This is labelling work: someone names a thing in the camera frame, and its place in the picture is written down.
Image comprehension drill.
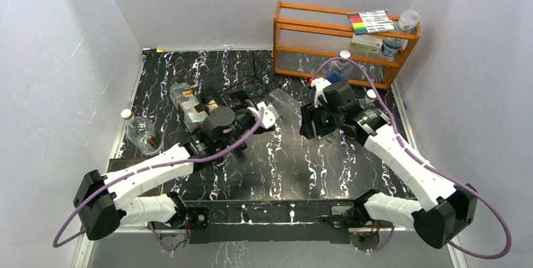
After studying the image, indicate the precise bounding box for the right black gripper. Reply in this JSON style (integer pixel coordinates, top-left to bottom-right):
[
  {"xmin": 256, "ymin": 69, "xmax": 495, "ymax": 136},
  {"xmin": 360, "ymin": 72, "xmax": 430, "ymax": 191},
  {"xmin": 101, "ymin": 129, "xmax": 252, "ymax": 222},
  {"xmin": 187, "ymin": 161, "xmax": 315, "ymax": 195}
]
[{"xmin": 299, "ymin": 99, "xmax": 343, "ymax": 140}]

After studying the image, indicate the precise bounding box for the clear square liquor bottle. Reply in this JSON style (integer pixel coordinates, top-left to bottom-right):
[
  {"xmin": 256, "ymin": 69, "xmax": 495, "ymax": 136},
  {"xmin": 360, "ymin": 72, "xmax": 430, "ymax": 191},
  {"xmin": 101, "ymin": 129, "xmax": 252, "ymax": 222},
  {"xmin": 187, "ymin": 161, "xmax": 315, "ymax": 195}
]
[{"xmin": 170, "ymin": 82, "xmax": 208, "ymax": 133}]

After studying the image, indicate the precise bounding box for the clear round silver-cap bottle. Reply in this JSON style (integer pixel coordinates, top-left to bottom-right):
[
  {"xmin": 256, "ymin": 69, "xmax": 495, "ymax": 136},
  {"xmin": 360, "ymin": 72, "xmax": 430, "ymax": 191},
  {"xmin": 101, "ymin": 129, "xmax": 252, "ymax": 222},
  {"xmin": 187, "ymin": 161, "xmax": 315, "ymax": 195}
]
[{"xmin": 360, "ymin": 89, "xmax": 377, "ymax": 108}]

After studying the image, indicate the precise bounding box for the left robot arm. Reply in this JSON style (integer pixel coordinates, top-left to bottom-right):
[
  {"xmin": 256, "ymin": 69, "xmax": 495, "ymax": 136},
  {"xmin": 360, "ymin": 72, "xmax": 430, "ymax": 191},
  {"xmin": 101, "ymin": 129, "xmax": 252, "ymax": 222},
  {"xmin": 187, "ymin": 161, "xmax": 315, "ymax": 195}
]
[{"xmin": 68, "ymin": 102, "xmax": 276, "ymax": 241}]

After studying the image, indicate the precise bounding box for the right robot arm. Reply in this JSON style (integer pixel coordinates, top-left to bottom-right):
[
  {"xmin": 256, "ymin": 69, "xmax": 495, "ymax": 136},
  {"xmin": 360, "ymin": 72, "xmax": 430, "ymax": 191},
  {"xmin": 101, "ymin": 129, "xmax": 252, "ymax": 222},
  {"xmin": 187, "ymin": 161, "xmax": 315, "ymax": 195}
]
[{"xmin": 299, "ymin": 77, "xmax": 477, "ymax": 248}]

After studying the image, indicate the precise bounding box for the clear round flask bottle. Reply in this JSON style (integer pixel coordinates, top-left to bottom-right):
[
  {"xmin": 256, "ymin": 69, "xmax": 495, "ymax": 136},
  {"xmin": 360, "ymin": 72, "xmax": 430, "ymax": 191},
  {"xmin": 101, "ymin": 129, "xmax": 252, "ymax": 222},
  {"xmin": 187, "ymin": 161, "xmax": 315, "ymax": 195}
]
[{"xmin": 121, "ymin": 109, "xmax": 164, "ymax": 156}]

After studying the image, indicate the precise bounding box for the orange wooden shelf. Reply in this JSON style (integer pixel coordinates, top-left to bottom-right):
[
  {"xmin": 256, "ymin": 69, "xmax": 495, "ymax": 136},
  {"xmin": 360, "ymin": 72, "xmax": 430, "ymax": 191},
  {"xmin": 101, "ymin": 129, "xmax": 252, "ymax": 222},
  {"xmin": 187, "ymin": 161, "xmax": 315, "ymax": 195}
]
[{"xmin": 272, "ymin": 1, "xmax": 422, "ymax": 89}]

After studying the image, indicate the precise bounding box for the white red small box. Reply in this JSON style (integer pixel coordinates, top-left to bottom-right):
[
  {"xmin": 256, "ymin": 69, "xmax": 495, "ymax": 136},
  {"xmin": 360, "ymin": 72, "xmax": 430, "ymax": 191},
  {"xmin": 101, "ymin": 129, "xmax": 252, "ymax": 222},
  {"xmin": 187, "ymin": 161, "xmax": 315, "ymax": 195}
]
[{"xmin": 350, "ymin": 35, "xmax": 383, "ymax": 53}]

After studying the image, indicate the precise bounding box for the blue label plastic jar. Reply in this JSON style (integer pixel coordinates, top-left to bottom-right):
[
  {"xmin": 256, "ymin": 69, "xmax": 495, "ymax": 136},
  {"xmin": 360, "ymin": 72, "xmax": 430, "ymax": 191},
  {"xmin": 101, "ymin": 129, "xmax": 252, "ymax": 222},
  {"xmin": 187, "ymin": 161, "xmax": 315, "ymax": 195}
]
[{"xmin": 381, "ymin": 37, "xmax": 404, "ymax": 57}]

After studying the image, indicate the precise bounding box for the coloured marker pen pack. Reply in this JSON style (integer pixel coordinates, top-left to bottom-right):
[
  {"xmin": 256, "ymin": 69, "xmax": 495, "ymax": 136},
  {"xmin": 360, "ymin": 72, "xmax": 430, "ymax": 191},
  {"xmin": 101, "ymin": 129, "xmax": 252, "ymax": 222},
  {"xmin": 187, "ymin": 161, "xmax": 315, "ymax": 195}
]
[{"xmin": 346, "ymin": 10, "xmax": 395, "ymax": 35}]

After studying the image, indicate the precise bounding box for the clear plastic lidded cup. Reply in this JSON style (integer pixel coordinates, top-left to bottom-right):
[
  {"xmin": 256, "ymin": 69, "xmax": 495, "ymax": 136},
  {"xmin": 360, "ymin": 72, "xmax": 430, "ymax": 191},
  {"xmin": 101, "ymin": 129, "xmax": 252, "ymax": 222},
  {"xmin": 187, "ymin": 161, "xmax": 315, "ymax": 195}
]
[{"xmin": 397, "ymin": 9, "xmax": 421, "ymax": 33}]

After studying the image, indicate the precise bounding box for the brown book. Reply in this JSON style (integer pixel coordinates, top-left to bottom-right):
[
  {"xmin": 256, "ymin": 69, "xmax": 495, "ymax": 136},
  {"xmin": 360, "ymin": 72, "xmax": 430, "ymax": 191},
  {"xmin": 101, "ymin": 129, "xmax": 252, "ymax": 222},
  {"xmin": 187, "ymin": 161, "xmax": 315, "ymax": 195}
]
[{"xmin": 106, "ymin": 158, "xmax": 158, "ymax": 174}]

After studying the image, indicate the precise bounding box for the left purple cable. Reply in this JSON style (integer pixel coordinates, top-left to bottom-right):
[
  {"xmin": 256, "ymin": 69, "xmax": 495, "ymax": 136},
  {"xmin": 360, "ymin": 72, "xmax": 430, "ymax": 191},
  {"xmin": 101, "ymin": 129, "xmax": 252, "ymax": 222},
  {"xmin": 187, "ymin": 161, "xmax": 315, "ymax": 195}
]
[{"xmin": 53, "ymin": 108, "xmax": 267, "ymax": 248}]

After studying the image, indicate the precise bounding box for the purple cable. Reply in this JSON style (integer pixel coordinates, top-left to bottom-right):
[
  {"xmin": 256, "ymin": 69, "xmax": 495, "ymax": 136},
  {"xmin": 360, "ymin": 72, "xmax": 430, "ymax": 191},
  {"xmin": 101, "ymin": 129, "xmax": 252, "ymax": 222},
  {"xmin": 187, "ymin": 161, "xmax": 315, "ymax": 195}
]
[
  {"xmin": 312, "ymin": 57, "xmax": 512, "ymax": 260},
  {"xmin": 53, "ymin": 108, "xmax": 267, "ymax": 248}
]

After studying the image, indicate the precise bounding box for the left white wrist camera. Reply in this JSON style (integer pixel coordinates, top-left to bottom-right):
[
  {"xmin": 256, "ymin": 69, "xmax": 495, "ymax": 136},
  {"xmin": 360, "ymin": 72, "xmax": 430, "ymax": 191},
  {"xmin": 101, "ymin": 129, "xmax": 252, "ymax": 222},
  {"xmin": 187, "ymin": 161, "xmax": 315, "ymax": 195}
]
[{"xmin": 246, "ymin": 101, "xmax": 279, "ymax": 130}]

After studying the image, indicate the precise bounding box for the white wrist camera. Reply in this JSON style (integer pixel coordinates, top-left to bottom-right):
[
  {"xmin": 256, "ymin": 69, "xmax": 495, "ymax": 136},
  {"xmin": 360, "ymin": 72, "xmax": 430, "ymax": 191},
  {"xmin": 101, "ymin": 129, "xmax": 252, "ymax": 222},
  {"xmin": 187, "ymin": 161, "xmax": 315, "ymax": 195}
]
[
  {"xmin": 246, "ymin": 101, "xmax": 279, "ymax": 130},
  {"xmin": 309, "ymin": 77, "xmax": 331, "ymax": 108}
]

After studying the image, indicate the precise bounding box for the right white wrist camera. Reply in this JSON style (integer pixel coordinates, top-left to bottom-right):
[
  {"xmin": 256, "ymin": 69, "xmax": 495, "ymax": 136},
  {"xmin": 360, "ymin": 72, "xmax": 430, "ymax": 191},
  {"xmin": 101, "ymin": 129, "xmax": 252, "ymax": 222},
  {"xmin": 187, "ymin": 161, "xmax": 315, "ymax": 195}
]
[{"xmin": 309, "ymin": 77, "xmax": 331, "ymax": 108}]

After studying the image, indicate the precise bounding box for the black base frame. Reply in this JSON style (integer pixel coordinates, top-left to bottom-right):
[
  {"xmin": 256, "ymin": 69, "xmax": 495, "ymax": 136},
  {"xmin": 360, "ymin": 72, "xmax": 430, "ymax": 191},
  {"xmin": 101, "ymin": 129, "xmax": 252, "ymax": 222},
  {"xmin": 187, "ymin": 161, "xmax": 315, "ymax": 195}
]
[{"xmin": 190, "ymin": 199, "xmax": 366, "ymax": 244}]

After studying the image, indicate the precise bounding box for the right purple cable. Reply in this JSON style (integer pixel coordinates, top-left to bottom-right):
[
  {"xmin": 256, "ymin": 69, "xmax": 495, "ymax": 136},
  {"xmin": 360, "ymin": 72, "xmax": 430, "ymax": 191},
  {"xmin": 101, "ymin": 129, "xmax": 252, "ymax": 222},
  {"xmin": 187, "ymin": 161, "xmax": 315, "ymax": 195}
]
[{"xmin": 312, "ymin": 57, "xmax": 512, "ymax": 260}]

